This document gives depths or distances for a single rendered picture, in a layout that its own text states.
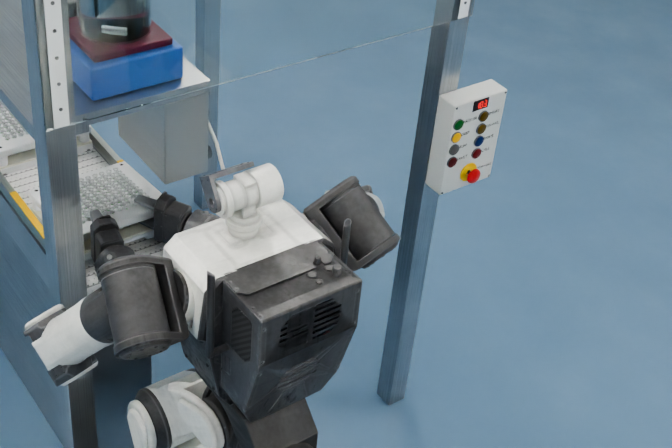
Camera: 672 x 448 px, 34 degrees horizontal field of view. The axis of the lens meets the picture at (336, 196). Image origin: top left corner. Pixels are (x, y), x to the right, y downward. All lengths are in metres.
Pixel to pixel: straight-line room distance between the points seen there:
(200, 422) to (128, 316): 0.42
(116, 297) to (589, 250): 2.52
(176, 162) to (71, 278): 0.32
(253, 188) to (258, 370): 0.30
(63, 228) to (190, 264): 0.45
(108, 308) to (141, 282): 0.07
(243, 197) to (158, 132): 0.53
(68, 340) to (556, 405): 1.87
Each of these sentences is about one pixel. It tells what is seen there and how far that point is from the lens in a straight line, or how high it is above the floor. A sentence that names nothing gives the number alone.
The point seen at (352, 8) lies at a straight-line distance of 2.29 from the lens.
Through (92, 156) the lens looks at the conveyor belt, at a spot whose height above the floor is 0.80.
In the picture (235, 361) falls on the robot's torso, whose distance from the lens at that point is 1.82.
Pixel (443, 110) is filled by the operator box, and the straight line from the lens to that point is 2.60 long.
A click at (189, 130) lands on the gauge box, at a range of 2.28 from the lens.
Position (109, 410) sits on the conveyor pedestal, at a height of 0.24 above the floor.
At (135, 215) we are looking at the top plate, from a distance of 2.42.
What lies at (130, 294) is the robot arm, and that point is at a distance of 1.74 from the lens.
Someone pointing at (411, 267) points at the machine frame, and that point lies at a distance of 2.91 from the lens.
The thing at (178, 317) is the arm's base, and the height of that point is 1.16.
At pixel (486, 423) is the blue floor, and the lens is 3.28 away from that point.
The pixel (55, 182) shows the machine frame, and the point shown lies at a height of 1.14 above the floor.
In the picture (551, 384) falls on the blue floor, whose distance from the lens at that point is 3.44.
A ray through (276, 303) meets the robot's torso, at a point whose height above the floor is 1.22.
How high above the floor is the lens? 2.37
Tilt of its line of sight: 36 degrees down
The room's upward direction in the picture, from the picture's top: 6 degrees clockwise
